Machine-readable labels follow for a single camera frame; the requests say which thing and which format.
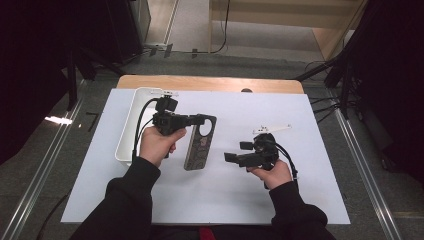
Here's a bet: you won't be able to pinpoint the white table sheet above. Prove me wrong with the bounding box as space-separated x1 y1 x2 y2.
60 88 352 225

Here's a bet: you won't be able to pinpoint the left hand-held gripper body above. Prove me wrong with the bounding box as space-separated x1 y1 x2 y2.
149 89 194 137

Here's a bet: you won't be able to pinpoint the black metal stand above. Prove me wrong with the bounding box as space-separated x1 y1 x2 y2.
66 49 80 112
294 58 354 120

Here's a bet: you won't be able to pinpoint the black floor cable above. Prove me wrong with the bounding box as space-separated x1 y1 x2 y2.
34 191 73 240

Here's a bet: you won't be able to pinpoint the hanging black cable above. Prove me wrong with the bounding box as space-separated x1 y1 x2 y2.
209 0 232 55

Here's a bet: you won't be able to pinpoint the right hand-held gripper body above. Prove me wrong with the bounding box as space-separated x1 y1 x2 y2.
238 124 293 172

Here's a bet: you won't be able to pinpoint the person's right hand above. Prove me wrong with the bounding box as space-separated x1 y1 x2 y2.
246 159 294 191

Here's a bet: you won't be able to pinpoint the person's left hand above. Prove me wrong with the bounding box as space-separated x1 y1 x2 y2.
138 125 188 168

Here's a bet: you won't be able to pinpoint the light wooden shelf unit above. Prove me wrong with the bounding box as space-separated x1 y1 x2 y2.
208 0 369 62

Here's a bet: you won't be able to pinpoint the hand-held gripper black cable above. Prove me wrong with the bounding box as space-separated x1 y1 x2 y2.
131 97 159 163
264 139 299 183

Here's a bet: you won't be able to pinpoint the white plastic bin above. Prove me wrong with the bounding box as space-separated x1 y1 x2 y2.
114 87 167 167

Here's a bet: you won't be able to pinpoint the right hand-held gripper black cable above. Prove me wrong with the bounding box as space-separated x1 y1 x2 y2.
264 139 299 183

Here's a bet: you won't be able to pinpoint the patterned dark phone case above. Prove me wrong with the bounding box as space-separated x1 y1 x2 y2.
183 114 218 171

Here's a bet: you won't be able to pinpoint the metal floor rail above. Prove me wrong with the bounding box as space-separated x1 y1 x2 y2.
333 108 403 240
0 98 84 240

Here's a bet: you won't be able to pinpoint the black curtain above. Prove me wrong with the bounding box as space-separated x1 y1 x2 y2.
336 0 424 184
0 0 111 166

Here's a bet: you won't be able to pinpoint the black floor cables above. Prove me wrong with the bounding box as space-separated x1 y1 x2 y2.
308 94 359 124

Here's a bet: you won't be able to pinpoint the left hand-held gripper black cable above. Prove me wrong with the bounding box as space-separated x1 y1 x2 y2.
131 97 159 163

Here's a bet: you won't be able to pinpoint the person's dark clothing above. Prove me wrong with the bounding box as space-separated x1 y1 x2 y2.
149 223 278 240

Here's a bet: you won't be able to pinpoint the person's red garment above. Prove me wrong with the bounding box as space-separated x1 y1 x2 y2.
199 226 218 240

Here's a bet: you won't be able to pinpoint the black cabinet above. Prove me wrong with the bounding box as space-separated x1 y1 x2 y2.
76 0 152 66

